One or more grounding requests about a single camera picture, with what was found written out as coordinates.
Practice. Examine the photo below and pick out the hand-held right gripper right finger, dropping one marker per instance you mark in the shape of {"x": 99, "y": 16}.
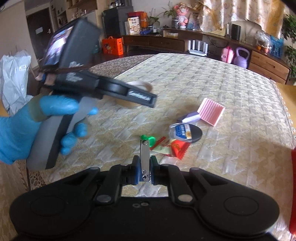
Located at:
{"x": 154, "y": 172}

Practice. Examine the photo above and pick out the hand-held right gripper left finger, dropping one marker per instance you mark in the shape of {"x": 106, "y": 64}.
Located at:
{"x": 137, "y": 171}

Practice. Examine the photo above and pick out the silver nail clipper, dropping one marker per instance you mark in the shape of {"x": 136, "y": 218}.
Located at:
{"x": 145, "y": 160}

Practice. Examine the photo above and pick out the green plastic clip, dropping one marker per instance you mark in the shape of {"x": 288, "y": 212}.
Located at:
{"x": 151, "y": 140}

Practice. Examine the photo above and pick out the red snack packet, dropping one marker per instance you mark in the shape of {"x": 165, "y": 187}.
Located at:
{"x": 178, "y": 148}

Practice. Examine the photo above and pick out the black round disc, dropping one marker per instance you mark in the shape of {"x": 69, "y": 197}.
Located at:
{"x": 197, "y": 135}

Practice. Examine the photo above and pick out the purple block eraser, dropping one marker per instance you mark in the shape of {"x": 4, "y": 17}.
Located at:
{"x": 188, "y": 118}

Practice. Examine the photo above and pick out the beige tape roll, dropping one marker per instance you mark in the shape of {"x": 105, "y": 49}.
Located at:
{"x": 129, "y": 104}

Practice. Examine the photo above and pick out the red tin box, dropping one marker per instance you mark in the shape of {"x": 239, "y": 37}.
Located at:
{"x": 293, "y": 185}

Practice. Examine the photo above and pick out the person's left hand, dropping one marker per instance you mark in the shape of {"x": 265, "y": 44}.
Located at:
{"x": 18, "y": 129}

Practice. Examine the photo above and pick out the orange gift box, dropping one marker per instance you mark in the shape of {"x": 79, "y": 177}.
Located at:
{"x": 112, "y": 46}

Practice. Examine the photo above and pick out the dark door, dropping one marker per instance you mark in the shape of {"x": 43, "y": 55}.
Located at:
{"x": 34, "y": 46}

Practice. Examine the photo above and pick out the black mini fridge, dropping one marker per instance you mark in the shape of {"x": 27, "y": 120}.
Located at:
{"x": 115, "y": 20}

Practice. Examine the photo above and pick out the grey plastic bag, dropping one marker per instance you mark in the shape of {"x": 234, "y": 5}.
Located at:
{"x": 13, "y": 76}

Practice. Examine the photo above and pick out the white snack box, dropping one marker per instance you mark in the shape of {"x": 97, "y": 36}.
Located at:
{"x": 133, "y": 25}

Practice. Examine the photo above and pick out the orange gift bag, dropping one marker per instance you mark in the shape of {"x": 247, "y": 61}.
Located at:
{"x": 143, "y": 19}

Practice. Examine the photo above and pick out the small green potted plant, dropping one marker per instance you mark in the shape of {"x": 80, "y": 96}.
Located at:
{"x": 153, "y": 20}

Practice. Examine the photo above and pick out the small white box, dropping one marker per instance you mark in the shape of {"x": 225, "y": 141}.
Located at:
{"x": 171, "y": 34}

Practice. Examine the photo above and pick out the small plant in dark vase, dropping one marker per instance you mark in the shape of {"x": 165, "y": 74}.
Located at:
{"x": 175, "y": 23}

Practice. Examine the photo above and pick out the pink doll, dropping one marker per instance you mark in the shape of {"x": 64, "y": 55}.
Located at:
{"x": 182, "y": 16}

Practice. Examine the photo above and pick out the white router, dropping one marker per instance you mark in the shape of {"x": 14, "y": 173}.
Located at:
{"x": 197, "y": 52}

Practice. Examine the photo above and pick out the pink toy case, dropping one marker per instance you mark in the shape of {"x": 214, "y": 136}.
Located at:
{"x": 227, "y": 55}

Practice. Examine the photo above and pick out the purple kettlebell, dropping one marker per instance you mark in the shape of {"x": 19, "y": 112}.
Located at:
{"x": 240, "y": 62}

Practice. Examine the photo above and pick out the wooden television cabinet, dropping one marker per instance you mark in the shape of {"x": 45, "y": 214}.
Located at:
{"x": 266, "y": 61}

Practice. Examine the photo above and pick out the black speaker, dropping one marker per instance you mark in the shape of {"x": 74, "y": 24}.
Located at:
{"x": 235, "y": 32}

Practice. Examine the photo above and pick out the floral cover cloth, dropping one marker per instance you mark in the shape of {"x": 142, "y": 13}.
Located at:
{"x": 231, "y": 11}

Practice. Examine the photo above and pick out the clear plastic fruit bag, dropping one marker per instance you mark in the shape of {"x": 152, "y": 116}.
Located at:
{"x": 262, "y": 40}

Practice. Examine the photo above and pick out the blue box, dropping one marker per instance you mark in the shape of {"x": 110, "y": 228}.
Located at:
{"x": 276, "y": 46}

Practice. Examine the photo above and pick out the tall potted plant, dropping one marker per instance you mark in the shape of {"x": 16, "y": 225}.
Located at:
{"x": 290, "y": 27}

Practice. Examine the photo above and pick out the wooden wall cabinet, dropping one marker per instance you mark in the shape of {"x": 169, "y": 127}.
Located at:
{"x": 92, "y": 17}

